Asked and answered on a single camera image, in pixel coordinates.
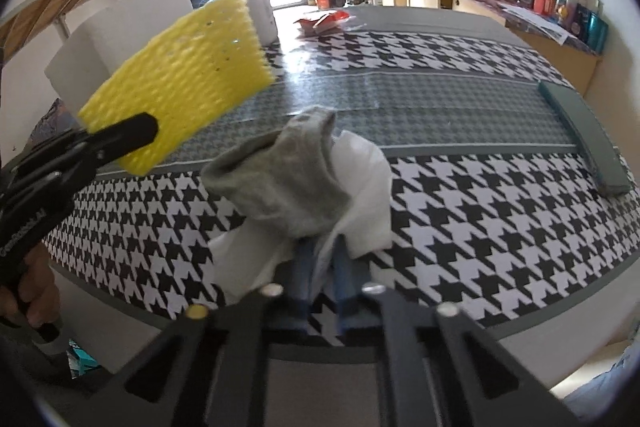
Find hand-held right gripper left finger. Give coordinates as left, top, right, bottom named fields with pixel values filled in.
left=122, top=237, right=321, bottom=427

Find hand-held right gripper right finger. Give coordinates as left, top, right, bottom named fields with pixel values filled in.
left=330, top=234, right=588, bottom=427

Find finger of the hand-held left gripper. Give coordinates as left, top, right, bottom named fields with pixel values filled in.
left=75, top=112, right=160, bottom=170

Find white foam box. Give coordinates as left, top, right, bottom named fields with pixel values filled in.
left=44, top=0, right=193, bottom=100

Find yellow foam net sleeve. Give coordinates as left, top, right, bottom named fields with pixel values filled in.
left=77, top=0, right=277, bottom=175

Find grey sock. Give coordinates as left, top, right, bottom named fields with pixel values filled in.
left=201, top=106, right=357, bottom=240

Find person's left hand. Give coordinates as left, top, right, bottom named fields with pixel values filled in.
left=17, top=249, right=62, bottom=329

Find blue patterned quilt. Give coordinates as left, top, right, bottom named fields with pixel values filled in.
left=30, top=99, right=81, bottom=152

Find red snack packet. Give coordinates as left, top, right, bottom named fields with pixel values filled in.
left=294, top=9, right=353, bottom=36

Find dark green flat case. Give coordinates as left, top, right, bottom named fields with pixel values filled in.
left=538, top=80, right=632, bottom=196

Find person's light blue pants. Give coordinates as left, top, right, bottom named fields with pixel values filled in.
left=562, top=337, right=640, bottom=423

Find light wooden desk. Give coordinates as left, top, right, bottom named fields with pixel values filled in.
left=355, top=0, right=608, bottom=95

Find printed paper sheets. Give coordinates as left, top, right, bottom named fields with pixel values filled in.
left=500, top=2, right=573, bottom=45

